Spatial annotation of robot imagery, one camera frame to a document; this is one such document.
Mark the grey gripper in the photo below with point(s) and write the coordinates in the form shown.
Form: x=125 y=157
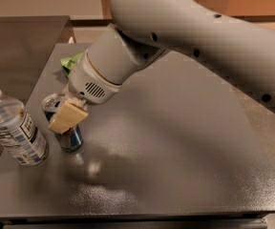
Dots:
x=87 y=80

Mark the blue silver redbull can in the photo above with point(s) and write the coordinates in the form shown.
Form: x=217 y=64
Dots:
x=71 y=140

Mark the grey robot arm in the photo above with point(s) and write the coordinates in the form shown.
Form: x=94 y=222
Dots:
x=142 y=31

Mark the clear plastic water bottle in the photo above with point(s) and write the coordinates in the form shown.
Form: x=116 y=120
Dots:
x=19 y=135

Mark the green chip bag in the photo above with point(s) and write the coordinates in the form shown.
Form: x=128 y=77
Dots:
x=67 y=63

